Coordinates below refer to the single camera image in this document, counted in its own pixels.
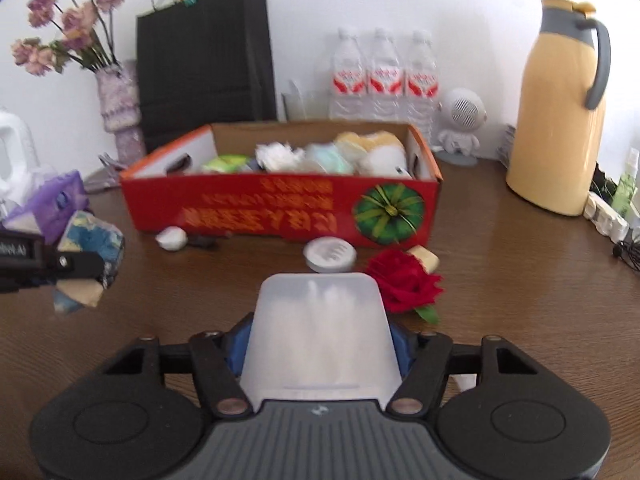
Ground small white cap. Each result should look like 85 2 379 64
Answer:
155 226 189 252

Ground white power strip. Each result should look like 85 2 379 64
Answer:
582 192 629 244

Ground white round lid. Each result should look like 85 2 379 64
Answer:
303 236 357 273

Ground left water bottle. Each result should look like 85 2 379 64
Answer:
329 27 368 120

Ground mint green bath sponge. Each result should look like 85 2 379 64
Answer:
296 143 355 176

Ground middle water bottle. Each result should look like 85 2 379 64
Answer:
368 28 404 122

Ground white robot speaker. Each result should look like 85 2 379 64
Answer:
434 88 487 167

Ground clear cotton swab box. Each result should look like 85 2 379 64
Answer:
240 273 401 408

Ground right water bottle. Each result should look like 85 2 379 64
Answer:
405 29 439 143

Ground purple white vase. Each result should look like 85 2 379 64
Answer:
96 60 146 167

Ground yellow thermos jug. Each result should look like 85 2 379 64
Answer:
506 0 612 217

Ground black paper bag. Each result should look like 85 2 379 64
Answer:
137 0 278 152

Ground white crumpled tissue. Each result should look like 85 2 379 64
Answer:
255 142 305 172

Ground green spray bottle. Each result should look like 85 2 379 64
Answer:
611 148 639 217

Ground blue patterned packet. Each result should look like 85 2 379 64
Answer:
53 210 125 315

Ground green packet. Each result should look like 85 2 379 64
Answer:
200 154 250 174

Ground black earphone cable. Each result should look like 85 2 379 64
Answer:
610 238 640 273

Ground glass cup with straw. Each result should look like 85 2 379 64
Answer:
281 79 329 122

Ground purple tissue box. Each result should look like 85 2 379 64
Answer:
1 171 89 245

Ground red cardboard box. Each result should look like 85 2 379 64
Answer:
120 120 442 248

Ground yellow white plush toy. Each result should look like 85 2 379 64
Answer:
334 131 410 179

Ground water bottle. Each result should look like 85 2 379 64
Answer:
368 28 404 122
405 29 439 143
329 27 368 120

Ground dried pink flowers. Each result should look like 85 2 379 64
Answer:
11 0 125 77

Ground red rose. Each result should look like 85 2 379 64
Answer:
363 249 444 325

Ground small floral tin box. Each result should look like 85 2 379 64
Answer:
496 125 515 168

